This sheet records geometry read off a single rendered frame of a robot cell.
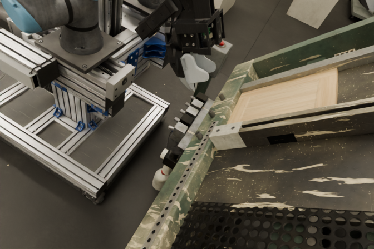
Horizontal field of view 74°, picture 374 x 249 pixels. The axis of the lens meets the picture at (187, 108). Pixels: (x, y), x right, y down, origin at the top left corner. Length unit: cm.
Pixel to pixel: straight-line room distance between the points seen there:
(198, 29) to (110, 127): 143
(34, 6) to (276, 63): 107
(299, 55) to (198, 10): 99
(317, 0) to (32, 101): 422
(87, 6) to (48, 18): 13
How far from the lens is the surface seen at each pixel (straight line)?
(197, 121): 122
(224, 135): 90
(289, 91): 107
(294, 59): 137
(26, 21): 82
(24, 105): 195
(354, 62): 110
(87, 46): 96
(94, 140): 172
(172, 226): 80
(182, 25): 41
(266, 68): 141
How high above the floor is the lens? 165
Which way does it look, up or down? 47 degrees down
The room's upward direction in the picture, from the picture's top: 21 degrees clockwise
